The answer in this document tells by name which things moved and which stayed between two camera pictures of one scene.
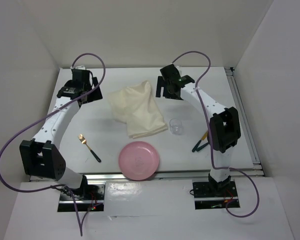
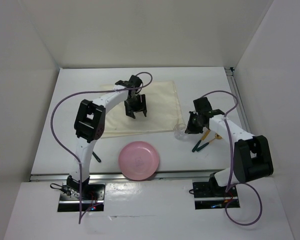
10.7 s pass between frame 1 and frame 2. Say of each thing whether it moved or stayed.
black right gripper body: moved
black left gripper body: moved
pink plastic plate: stayed
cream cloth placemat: moved
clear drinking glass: moved
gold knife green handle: stayed
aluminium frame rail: stayed
